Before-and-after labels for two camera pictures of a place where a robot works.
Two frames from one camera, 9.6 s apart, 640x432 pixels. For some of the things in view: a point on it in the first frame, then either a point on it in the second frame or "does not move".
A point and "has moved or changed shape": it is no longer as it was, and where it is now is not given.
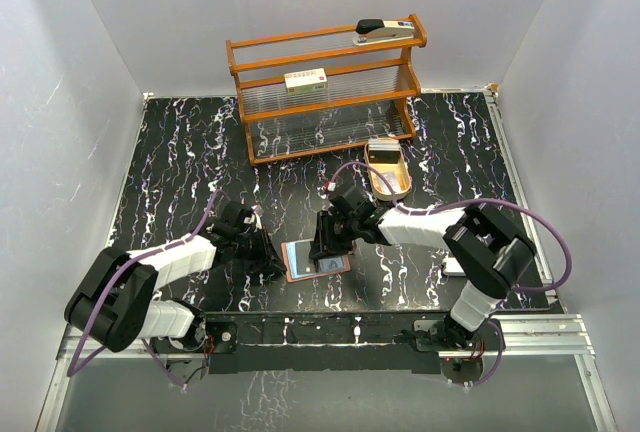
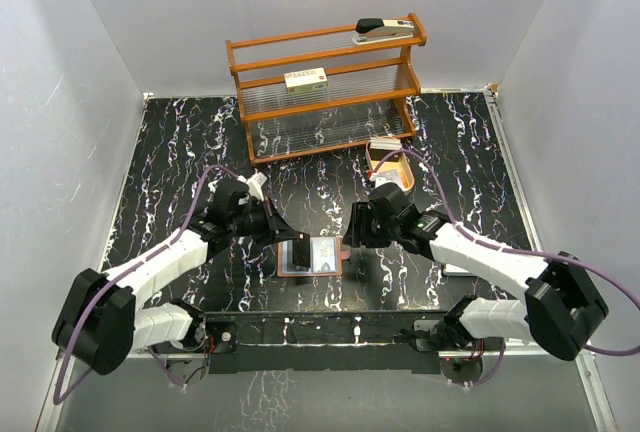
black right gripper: [324, 241] -> [358, 234]
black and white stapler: [377, 30] does not move
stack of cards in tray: [384, 150] does not move
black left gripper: [272, 262] -> [278, 228]
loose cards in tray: [392, 180] does not move
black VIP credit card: [304, 263] has moved or changed shape
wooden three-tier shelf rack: [318, 93] does not move
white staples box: [310, 81] does not move
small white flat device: [453, 268] does not move
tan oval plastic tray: [378, 185] has moved or changed shape
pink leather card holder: [300, 265] does not move
